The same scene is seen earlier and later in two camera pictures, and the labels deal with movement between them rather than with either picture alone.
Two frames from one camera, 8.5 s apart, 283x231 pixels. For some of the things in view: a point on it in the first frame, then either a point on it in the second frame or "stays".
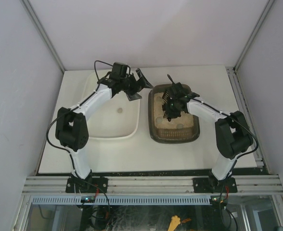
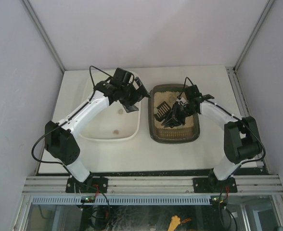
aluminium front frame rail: [250, 184] stays
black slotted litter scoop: [165, 97] -> [163, 110]
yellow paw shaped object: [174, 222] stays
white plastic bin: [118, 118] stays
